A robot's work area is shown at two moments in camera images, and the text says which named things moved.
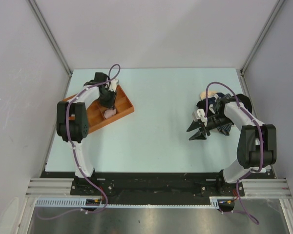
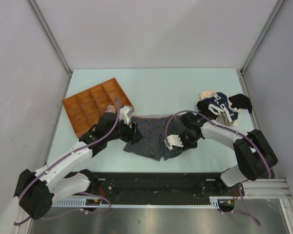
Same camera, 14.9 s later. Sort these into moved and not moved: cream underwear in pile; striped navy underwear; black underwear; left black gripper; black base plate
Moved: left black gripper; striped navy underwear
Not moved: cream underwear in pile; black base plate; black underwear
